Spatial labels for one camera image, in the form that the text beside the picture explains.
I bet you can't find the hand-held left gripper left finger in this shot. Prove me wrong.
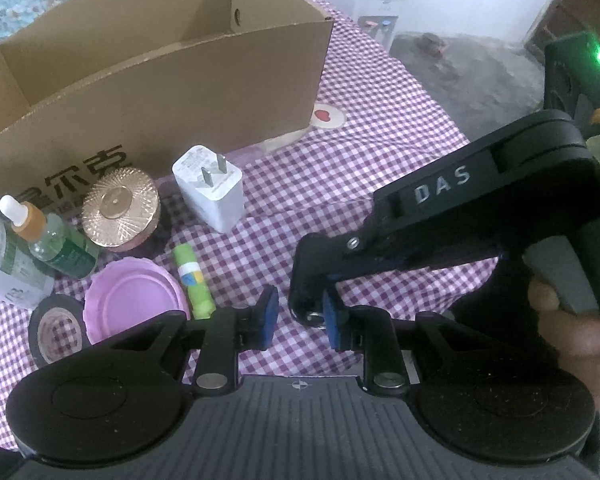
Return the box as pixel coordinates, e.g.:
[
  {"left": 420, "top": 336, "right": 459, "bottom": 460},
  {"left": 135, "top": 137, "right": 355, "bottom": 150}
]
[{"left": 100, "top": 285, "right": 281, "bottom": 396}]

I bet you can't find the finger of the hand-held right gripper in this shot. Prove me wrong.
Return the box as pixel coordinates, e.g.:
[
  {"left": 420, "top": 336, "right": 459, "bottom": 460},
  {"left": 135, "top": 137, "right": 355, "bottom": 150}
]
[{"left": 329, "top": 219, "right": 422, "bottom": 285}]

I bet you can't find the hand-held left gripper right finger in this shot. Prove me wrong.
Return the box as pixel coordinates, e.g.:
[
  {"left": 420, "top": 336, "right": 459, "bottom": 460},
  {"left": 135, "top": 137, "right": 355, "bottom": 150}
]
[{"left": 321, "top": 292, "right": 491, "bottom": 396}]

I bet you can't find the green lip balm stick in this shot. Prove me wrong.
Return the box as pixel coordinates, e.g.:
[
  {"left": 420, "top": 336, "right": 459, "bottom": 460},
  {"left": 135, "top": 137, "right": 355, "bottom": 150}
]
[{"left": 174, "top": 244, "right": 217, "bottom": 320}]

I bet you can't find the white charger plug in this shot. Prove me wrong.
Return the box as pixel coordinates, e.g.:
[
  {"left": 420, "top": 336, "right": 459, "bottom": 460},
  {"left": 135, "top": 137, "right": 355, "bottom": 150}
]
[{"left": 172, "top": 145, "right": 244, "bottom": 234}]

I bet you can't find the pink plastic lid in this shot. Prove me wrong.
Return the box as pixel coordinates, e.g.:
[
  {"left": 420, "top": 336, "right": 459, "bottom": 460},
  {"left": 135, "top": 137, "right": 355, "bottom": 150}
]
[{"left": 82, "top": 256, "right": 188, "bottom": 346}]

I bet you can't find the rose gold jar lid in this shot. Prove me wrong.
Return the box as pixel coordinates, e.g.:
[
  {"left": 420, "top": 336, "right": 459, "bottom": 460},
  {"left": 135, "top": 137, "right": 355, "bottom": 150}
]
[{"left": 81, "top": 167, "right": 162, "bottom": 252}]

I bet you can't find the green dropper bottle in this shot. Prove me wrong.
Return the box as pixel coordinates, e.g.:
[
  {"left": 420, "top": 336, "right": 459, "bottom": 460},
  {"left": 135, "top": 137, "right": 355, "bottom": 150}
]
[{"left": 0, "top": 195, "right": 100, "bottom": 281}]

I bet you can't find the black tape roll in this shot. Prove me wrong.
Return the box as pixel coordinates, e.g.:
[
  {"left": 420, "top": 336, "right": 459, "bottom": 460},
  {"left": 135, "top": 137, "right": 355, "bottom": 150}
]
[{"left": 28, "top": 294, "right": 92, "bottom": 370}]

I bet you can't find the brown cardboard box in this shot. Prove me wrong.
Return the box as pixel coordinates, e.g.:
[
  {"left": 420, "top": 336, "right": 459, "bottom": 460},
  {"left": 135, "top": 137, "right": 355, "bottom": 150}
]
[{"left": 0, "top": 0, "right": 337, "bottom": 213}]

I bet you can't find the white supplement bottle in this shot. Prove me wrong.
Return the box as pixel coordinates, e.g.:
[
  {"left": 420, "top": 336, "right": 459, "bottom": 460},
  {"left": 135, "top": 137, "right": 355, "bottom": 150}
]
[{"left": 0, "top": 204, "right": 56, "bottom": 311}]

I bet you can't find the person's right hand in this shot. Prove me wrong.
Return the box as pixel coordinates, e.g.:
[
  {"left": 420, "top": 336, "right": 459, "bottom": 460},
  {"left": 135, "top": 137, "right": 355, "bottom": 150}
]
[{"left": 527, "top": 279, "right": 600, "bottom": 412}]

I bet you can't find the purple checkered tablecloth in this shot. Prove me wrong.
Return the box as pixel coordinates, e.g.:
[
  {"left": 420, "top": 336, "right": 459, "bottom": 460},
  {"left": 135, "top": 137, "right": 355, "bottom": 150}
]
[{"left": 0, "top": 0, "right": 506, "bottom": 461}]

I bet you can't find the dark red floor object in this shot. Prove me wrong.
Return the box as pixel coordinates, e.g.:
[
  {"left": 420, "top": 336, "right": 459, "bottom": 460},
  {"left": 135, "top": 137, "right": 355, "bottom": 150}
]
[{"left": 417, "top": 32, "right": 451, "bottom": 57}]

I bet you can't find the white water dispenser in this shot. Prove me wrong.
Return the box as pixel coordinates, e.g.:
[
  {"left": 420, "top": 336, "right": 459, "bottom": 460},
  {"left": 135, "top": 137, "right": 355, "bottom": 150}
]
[{"left": 315, "top": 0, "right": 412, "bottom": 52}]

